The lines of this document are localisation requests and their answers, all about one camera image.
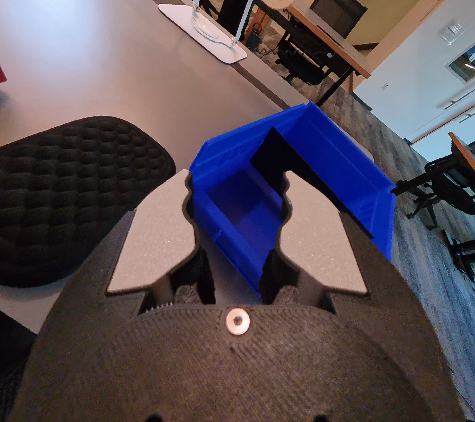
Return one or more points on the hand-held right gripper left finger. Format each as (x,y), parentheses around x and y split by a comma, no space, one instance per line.
(152,243)

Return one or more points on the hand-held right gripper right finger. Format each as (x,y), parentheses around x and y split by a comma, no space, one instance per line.
(319,243)

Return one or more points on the blue plastic bin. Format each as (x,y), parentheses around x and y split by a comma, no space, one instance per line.
(241,206)

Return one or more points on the red network switch box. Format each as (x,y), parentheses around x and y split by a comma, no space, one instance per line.
(3,74)

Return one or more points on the black mesh cushion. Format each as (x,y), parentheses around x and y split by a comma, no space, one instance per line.
(74,188)

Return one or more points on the wooden office desk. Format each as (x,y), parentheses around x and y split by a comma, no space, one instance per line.
(352,58)
(464,150)

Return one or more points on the black office chair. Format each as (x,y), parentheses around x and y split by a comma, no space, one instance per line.
(300,65)

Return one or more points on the black computer monitor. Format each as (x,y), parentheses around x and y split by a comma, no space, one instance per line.
(337,9)

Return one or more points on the small wall sign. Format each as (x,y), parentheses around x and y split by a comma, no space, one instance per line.
(453,32)

